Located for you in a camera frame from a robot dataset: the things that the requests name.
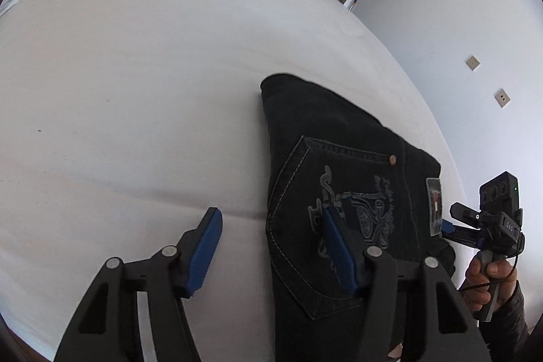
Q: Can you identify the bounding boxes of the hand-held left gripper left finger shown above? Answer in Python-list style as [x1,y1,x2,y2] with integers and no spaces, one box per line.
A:
[53,207,223,362]

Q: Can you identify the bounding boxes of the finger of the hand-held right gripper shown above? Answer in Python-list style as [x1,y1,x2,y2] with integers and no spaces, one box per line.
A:
[441,219,488,248]
[450,202,505,229]

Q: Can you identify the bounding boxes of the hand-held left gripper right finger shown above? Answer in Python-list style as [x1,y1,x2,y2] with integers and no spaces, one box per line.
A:
[322,207,493,362]

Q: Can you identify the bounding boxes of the black denim pants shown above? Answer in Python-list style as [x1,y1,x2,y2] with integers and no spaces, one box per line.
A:
[260,74,456,362]

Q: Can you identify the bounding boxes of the person's right forearm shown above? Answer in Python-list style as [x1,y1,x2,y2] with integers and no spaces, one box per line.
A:
[477,283,531,362]

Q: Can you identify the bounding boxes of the person's right hand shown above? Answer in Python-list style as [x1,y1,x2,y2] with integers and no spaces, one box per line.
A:
[464,249,520,314]

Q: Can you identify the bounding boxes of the white sheeted bed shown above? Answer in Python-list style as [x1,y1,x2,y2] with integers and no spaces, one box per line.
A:
[0,0,469,362]

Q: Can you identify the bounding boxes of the thin black cable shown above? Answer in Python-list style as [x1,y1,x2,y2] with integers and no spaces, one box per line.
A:
[460,243,520,291]

